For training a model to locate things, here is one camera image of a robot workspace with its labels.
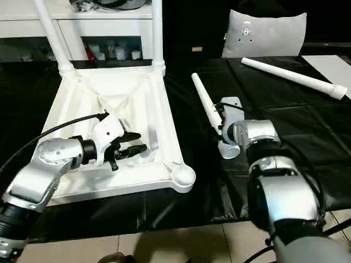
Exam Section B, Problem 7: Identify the white plastic table leg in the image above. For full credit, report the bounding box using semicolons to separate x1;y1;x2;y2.
191;72;242;159
241;56;348;101
151;0;167;77
32;0;76;80

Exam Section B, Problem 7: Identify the white plastic table top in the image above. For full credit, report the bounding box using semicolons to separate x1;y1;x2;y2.
41;64;197;208

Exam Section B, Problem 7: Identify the black padded mat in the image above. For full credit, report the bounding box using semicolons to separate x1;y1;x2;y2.
0;56;351;243

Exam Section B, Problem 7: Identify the grey pillow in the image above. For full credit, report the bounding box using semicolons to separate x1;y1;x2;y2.
221;9;308;58

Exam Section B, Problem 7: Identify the white cabinet with glass doors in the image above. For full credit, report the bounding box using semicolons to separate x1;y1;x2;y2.
0;0;165;62

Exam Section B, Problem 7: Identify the white flat board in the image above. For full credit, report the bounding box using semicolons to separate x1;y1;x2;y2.
301;54;351;99

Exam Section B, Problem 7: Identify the dark round object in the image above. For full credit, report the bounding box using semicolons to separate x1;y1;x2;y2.
97;0;146;10

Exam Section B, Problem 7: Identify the black stand leg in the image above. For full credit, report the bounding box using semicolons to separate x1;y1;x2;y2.
320;221;351;237

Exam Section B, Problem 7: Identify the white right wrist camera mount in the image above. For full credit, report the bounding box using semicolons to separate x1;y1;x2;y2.
219;96;247;146

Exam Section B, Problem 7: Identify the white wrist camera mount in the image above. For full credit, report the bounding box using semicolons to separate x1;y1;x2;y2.
219;96;247;146
90;113;128;165

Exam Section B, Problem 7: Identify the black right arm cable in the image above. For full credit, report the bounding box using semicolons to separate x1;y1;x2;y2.
215;102;351;263

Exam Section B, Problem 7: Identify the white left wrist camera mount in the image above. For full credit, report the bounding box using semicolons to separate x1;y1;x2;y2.
90;113;128;165

